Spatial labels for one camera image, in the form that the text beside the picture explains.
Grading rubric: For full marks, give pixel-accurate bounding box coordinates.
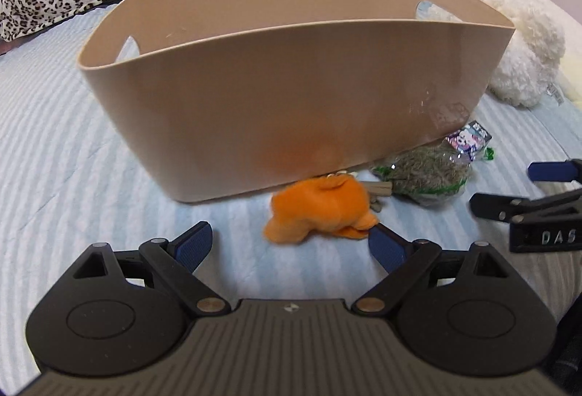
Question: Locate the small printed snack packet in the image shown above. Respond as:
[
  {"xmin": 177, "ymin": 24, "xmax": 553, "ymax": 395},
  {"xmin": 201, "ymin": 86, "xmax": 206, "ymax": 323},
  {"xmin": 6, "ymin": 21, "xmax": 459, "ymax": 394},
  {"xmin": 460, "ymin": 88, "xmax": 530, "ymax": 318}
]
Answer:
[{"xmin": 445, "ymin": 120, "xmax": 495, "ymax": 161}]

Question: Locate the clear bag of dried herbs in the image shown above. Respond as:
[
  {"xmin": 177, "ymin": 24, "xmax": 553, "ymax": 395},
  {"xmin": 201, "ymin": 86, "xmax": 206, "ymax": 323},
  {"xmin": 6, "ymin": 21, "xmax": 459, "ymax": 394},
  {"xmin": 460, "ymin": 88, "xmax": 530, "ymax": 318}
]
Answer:
[{"xmin": 370, "ymin": 145, "xmax": 474, "ymax": 208}]

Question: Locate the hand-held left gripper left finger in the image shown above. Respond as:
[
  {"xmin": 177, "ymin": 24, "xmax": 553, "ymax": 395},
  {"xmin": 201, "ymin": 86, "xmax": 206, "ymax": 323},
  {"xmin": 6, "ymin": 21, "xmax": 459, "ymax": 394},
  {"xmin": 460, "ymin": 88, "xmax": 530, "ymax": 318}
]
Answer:
[{"xmin": 61, "ymin": 221, "xmax": 230, "ymax": 315}]

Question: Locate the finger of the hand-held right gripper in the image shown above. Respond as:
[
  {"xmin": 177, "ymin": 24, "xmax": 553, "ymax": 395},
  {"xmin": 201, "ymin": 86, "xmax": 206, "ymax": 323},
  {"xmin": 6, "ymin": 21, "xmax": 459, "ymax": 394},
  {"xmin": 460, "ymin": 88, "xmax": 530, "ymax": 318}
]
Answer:
[
  {"xmin": 527, "ymin": 158, "xmax": 582, "ymax": 184},
  {"xmin": 470, "ymin": 191, "xmax": 582, "ymax": 225}
]

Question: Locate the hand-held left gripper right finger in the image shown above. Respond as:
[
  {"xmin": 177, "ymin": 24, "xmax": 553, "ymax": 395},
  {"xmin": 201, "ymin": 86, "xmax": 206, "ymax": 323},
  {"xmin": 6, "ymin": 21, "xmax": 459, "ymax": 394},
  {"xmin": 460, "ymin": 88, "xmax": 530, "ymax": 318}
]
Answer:
[{"xmin": 354, "ymin": 224, "xmax": 521, "ymax": 314}]

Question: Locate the small wooden keychain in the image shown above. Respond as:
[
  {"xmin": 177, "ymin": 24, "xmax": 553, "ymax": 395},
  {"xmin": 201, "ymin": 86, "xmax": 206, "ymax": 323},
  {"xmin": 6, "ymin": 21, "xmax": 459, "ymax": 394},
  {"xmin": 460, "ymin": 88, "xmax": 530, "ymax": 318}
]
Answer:
[{"xmin": 362, "ymin": 181, "xmax": 392, "ymax": 213}]

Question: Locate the orange plush toy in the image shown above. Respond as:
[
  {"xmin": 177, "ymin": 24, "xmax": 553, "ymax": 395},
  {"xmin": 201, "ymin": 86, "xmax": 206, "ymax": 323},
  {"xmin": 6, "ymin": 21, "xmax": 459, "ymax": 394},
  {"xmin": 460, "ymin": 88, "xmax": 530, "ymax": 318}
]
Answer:
[{"xmin": 264, "ymin": 177, "xmax": 380, "ymax": 245}]

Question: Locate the beige plastic basket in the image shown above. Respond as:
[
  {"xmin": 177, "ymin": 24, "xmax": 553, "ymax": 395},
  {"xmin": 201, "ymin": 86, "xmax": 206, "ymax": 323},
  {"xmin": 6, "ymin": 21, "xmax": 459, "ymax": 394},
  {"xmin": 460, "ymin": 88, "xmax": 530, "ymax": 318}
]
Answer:
[{"xmin": 77, "ymin": 0, "xmax": 517, "ymax": 204}]

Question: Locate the white fluffy plush toy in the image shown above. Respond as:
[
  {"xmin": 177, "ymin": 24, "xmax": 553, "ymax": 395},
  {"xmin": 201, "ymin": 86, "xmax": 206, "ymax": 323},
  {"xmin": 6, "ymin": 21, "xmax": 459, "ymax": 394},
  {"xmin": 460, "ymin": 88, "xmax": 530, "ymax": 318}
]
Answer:
[{"xmin": 486, "ymin": 0, "xmax": 567, "ymax": 108}]

